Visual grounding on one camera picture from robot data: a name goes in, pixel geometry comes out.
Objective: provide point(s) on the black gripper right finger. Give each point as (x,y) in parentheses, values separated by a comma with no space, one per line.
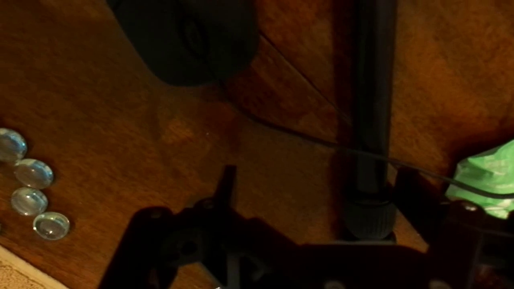
(467,249)

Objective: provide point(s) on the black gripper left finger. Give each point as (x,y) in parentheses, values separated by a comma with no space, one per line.
(236,252)

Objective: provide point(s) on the long black stick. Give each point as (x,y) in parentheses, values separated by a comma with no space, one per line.
(369,214)

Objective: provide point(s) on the green snack packet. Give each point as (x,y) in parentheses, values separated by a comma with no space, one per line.
(487,180)

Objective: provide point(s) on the clear glass bead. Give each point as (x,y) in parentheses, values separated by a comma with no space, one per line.
(13,145)
(27,201)
(34,174)
(51,225)

